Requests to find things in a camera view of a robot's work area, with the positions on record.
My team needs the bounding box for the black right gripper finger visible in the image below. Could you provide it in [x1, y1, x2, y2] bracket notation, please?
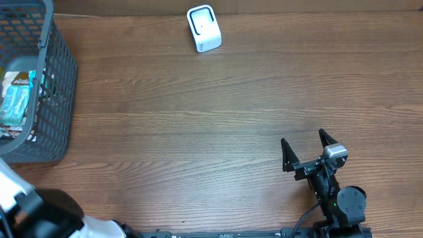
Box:
[281, 138, 299, 172]
[319, 128, 338, 148]

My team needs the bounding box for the teal wipes packet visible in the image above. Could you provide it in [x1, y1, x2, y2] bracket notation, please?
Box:
[1, 85, 30, 126]

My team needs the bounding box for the brown snack pouch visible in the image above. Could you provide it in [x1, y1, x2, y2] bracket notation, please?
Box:
[1, 71, 31, 139]

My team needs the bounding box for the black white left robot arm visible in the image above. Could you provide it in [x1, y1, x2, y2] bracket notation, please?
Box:
[1, 161, 141, 238]

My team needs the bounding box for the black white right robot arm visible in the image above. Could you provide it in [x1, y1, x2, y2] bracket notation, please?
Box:
[281, 129, 372, 237]

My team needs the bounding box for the white barcode scanner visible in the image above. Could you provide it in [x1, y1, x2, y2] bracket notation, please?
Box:
[186, 5, 222, 53]

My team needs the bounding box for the grey plastic basket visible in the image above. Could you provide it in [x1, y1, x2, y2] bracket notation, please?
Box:
[1, 0, 78, 163]

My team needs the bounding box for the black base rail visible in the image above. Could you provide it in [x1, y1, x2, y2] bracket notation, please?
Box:
[139, 227, 373, 238]

